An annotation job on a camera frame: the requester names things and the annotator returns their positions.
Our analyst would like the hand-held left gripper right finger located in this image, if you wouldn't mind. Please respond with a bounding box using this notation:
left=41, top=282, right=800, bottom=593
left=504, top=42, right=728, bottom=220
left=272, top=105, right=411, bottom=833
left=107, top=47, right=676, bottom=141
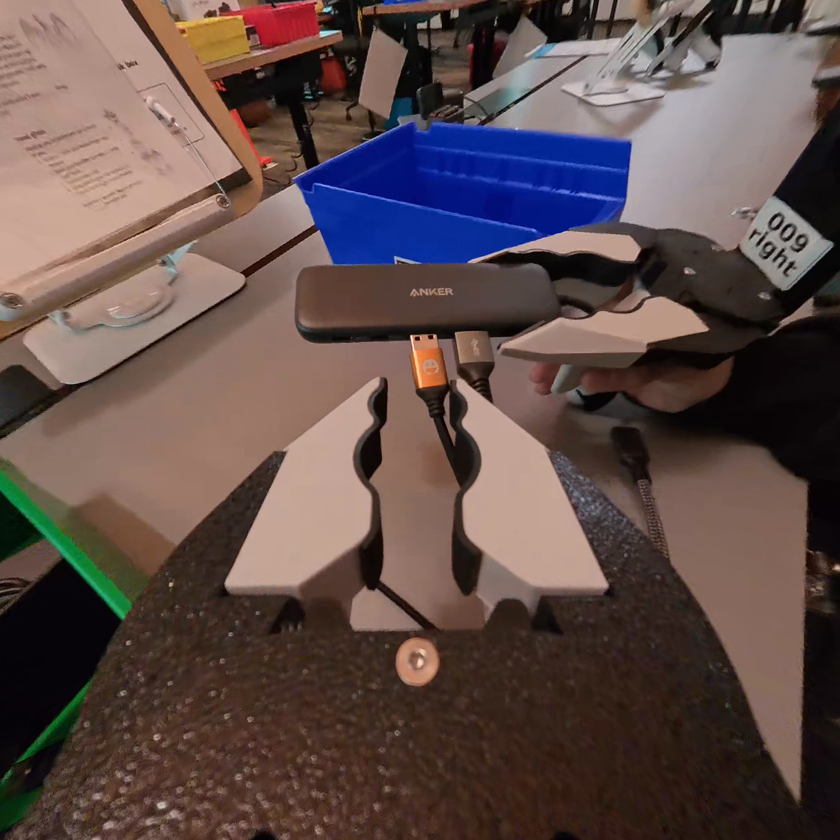
left=448, top=379, right=611, bottom=630

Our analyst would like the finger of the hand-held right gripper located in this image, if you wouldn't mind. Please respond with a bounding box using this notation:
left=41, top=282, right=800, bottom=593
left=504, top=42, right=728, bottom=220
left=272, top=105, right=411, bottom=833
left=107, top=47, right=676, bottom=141
left=497, top=292, right=713, bottom=370
left=469, top=223, right=649, bottom=290

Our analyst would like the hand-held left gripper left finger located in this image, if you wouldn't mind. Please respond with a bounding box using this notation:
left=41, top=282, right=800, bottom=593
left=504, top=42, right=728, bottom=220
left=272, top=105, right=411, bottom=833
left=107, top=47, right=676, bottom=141
left=224, top=377, right=389, bottom=631

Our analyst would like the orange usb cable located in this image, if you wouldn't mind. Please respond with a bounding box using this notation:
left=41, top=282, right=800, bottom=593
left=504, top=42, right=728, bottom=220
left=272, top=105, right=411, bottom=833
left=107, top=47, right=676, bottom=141
left=375, top=332, right=463, bottom=630

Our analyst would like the dark grey usb hub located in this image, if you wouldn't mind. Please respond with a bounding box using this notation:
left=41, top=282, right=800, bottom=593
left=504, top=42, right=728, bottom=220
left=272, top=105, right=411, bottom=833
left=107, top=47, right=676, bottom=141
left=294, top=264, right=564, bottom=344

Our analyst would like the person's right forearm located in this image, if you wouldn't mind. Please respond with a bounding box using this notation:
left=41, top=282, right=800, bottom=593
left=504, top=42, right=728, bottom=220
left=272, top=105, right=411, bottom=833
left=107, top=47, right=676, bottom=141
left=718, top=314, right=840, bottom=490

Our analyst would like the person's right hand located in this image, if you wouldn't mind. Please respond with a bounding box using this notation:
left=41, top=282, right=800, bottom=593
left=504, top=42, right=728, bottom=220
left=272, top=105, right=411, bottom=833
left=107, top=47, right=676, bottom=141
left=529, top=357, right=736, bottom=414

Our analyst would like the blue plastic bin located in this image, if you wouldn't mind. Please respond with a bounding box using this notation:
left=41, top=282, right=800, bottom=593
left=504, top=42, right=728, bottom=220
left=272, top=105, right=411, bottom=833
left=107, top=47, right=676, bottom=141
left=292, top=121, right=633, bottom=266

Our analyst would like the silver laptop stand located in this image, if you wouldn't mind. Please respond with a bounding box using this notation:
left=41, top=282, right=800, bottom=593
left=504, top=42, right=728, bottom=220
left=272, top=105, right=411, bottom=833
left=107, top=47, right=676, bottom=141
left=577, top=0, right=724, bottom=107

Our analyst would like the green plastic crate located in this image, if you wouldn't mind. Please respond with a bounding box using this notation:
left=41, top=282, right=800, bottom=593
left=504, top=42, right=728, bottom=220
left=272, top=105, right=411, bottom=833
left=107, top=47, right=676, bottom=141
left=0, top=458, right=151, bottom=818

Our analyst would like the wooden table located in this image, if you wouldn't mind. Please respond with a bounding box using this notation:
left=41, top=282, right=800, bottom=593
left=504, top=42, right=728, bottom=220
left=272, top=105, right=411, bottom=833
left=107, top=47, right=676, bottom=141
left=202, top=29, right=344, bottom=170

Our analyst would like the red plastic bin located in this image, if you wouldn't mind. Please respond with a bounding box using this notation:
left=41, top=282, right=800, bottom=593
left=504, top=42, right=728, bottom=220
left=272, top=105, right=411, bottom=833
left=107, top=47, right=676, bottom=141
left=222, top=1, right=321, bottom=49

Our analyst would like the wooden document board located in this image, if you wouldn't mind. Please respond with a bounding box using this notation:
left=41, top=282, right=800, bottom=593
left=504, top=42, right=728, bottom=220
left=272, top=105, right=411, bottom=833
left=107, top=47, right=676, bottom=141
left=0, top=0, right=265, bottom=342

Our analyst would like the yellow plastic bin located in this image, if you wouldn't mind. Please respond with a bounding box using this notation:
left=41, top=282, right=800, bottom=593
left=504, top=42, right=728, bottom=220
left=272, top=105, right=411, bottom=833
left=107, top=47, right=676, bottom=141
left=175, top=14, right=252, bottom=65

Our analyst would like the printed paper sheet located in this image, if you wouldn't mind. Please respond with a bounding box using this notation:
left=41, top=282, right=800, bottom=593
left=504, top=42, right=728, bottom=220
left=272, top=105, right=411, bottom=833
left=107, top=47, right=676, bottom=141
left=0, top=0, right=245, bottom=286

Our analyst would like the grey braided usb cable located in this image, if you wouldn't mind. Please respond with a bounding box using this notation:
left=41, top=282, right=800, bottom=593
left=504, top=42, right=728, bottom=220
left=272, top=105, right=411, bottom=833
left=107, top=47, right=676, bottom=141
left=454, top=329, right=672, bottom=560

